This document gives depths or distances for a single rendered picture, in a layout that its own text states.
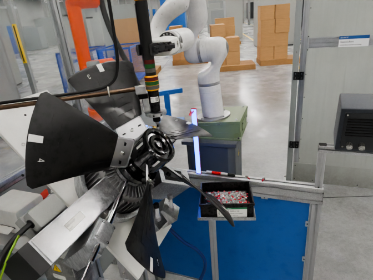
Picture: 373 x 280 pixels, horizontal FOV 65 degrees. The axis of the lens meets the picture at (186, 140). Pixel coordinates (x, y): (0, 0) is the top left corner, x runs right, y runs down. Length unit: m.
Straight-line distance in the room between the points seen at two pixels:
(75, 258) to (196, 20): 1.13
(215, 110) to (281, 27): 7.57
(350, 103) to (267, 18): 7.91
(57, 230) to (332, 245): 1.97
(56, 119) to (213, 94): 0.99
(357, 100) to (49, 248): 1.06
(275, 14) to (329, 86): 6.53
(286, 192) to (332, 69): 1.49
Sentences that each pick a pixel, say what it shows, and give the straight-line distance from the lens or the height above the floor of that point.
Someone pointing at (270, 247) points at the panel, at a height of 0.48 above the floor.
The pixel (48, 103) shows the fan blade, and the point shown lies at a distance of 0.77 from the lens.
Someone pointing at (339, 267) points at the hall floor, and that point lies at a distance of 2.28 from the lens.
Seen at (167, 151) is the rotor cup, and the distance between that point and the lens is 0.90.
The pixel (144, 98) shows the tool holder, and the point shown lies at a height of 1.35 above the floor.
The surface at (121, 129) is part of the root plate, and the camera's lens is 0.96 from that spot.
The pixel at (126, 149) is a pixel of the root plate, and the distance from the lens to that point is 0.87.
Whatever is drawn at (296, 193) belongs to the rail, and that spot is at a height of 0.83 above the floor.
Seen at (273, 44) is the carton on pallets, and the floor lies 0.57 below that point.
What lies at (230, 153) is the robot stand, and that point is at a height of 0.86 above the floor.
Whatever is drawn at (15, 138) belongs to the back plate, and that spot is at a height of 1.27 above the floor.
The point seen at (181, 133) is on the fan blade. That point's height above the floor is 1.18.
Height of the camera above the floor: 1.58
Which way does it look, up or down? 23 degrees down
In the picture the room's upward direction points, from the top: 5 degrees counter-clockwise
